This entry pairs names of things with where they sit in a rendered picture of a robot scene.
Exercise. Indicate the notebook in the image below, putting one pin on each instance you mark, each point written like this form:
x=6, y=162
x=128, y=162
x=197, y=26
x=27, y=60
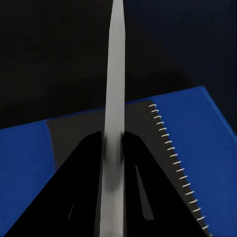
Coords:
x=140, y=118

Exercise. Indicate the pen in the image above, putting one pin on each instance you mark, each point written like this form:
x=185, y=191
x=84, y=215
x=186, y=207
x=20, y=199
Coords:
x=111, y=222

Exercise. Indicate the desk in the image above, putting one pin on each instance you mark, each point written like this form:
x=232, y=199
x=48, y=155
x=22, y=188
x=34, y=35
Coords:
x=54, y=54

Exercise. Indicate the folder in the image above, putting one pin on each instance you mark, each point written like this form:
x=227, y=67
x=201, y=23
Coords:
x=203, y=140

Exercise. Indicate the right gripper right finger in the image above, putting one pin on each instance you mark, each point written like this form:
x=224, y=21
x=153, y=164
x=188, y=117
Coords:
x=172, y=217

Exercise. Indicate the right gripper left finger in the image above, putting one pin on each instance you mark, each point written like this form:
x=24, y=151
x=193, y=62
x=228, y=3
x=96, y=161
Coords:
x=66, y=206

